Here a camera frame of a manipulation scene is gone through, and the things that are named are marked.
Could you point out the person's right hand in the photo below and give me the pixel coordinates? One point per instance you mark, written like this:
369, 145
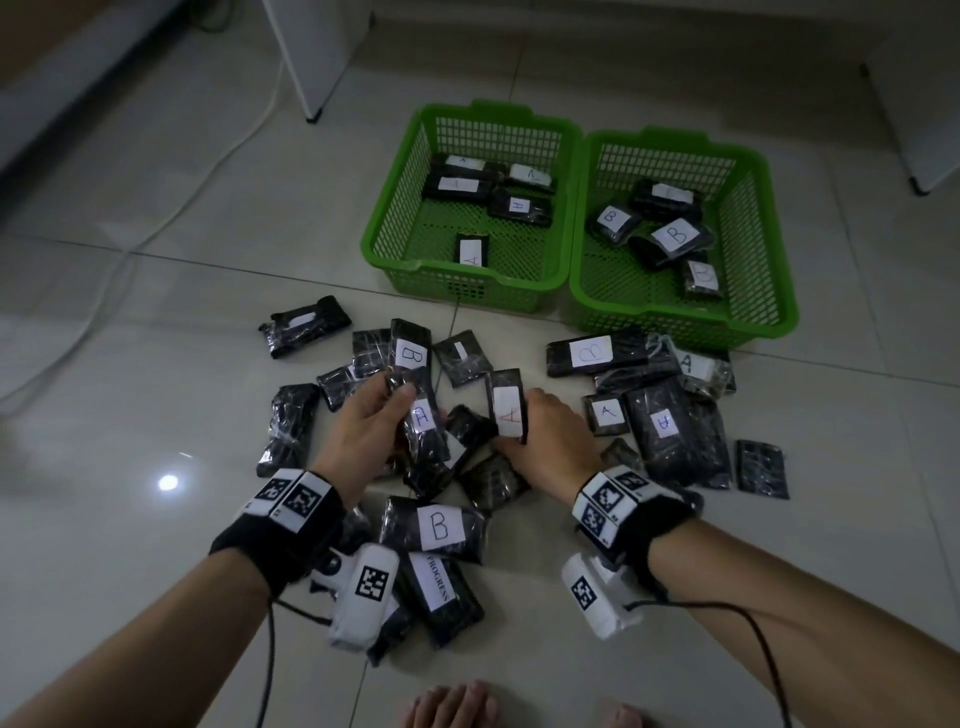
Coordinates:
559, 446

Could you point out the person's left hand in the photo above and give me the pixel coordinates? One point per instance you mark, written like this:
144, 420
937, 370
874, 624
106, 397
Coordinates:
360, 439

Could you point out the person's right thumb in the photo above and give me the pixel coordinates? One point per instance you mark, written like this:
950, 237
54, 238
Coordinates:
508, 448

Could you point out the person's left thumb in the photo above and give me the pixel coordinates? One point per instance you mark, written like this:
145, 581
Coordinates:
401, 395

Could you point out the black labelled packet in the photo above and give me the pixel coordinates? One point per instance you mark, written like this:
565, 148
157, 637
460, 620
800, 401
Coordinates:
529, 175
667, 196
702, 277
675, 238
520, 205
471, 250
615, 221
508, 405
461, 162
411, 352
454, 186

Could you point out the person's right forearm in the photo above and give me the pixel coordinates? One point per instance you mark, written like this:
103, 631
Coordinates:
810, 600

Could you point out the person's left forearm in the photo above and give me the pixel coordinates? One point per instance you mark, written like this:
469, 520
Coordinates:
127, 652

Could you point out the green plastic basket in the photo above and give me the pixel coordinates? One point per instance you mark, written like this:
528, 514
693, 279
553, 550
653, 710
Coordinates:
750, 247
427, 232

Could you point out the pile of black packets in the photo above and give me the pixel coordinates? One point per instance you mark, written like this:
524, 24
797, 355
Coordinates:
675, 431

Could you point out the person's bare foot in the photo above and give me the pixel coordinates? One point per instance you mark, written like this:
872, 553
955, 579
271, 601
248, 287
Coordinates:
622, 718
450, 706

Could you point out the white cabinet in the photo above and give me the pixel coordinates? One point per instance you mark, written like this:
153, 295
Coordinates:
322, 45

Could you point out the white furniture panel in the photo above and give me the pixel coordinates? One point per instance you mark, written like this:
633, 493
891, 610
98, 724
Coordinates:
919, 105

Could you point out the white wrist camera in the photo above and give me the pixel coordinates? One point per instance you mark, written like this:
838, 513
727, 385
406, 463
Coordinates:
367, 592
596, 596

